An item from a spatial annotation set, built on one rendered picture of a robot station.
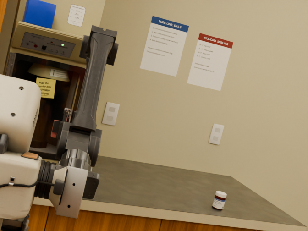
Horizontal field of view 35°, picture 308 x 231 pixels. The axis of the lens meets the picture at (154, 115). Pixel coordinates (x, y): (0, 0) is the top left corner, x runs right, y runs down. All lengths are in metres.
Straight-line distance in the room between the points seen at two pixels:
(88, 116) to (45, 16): 0.68
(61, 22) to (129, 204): 0.76
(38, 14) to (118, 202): 0.76
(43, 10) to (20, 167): 0.92
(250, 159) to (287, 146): 0.26
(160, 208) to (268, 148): 1.20
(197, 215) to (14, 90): 1.10
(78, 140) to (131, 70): 1.32
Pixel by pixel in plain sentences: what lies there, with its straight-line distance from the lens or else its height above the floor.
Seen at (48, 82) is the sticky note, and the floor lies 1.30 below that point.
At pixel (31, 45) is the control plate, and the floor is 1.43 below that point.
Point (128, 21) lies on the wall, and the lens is 2.48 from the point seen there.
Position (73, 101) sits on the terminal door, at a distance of 2.00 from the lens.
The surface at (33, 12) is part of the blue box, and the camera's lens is 1.85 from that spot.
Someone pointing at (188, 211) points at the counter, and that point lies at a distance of 1.98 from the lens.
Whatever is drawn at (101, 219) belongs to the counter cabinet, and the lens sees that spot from 1.89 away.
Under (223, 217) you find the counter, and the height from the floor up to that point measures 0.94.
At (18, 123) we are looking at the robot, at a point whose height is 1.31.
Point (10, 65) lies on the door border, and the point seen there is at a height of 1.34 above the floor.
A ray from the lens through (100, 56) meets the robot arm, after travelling 1.36.
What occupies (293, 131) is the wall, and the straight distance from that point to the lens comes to 3.02.
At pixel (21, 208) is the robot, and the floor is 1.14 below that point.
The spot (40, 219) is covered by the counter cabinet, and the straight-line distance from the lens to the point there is 1.84.
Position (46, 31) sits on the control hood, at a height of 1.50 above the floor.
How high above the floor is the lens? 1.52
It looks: 7 degrees down
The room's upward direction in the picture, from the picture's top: 14 degrees clockwise
